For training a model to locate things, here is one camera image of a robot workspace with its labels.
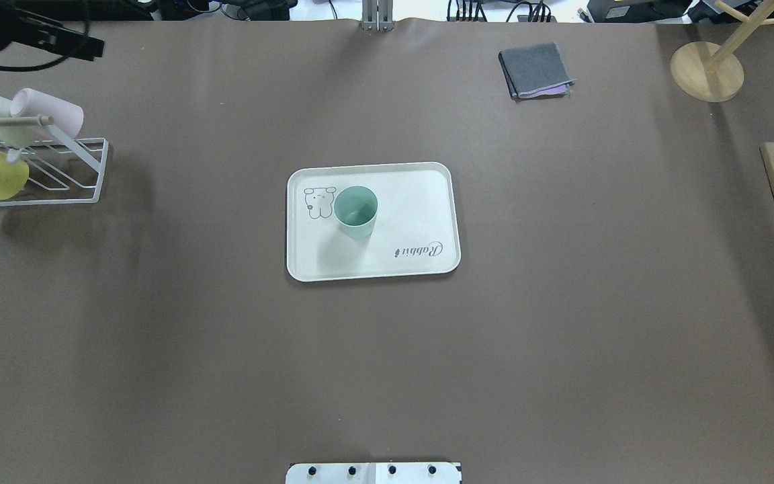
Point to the white wire cup rack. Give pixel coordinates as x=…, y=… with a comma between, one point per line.
x=63, y=170

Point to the pink cup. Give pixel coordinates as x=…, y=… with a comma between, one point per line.
x=69, y=117

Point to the aluminium frame post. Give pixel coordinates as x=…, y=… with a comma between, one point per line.
x=377, y=15

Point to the wooden stand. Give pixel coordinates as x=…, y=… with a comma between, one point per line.
x=710, y=72

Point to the wooden rack handle rod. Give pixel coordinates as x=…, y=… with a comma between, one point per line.
x=26, y=121

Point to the purple cloth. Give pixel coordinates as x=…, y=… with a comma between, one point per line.
x=556, y=90

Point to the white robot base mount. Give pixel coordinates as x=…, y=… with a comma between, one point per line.
x=375, y=472

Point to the black plastic holder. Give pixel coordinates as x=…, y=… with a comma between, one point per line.
x=27, y=28

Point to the green cup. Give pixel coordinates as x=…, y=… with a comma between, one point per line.
x=355, y=209

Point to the cream rabbit tray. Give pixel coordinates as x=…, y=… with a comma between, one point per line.
x=415, y=231

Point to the grey folded cloth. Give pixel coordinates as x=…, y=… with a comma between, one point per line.
x=533, y=67

